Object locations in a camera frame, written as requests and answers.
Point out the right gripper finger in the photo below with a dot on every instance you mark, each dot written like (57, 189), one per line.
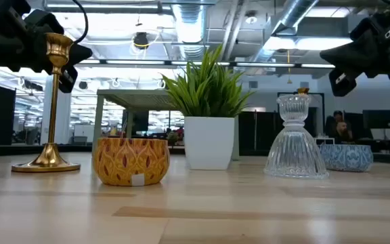
(347, 56)
(369, 32)

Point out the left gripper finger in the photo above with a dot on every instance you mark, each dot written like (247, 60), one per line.
(42, 22)
(81, 54)

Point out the short brass candlestick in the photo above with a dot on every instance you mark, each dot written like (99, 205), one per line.
(59, 47)

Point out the light blue patterned candle tin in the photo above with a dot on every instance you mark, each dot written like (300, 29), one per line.
(350, 157)

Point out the ribbed glass candle holder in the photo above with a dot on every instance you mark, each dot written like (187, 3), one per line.
(295, 149)

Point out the orange patterned candle tin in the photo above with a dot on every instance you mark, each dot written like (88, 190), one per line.
(124, 162)

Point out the person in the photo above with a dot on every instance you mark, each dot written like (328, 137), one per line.
(343, 130)
(337, 115)

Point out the white building column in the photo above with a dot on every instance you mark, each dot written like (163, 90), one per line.
(61, 115)

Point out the small black monitor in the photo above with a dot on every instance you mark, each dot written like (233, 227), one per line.
(379, 118)

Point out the pale green metal shelf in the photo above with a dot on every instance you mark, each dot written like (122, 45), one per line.
(137, 99)

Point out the small white table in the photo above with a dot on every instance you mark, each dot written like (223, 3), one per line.
(323, 139)

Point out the black display screen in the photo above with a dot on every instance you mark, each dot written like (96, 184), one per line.
(141, 120)

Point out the green artificial plant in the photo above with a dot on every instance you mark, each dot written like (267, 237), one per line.
(208, 91)

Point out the white plant pot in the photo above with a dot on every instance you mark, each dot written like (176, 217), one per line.
(208, 142)

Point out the silver ventilation duct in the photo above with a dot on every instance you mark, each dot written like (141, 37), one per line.
(191, 27)
(295, 13)

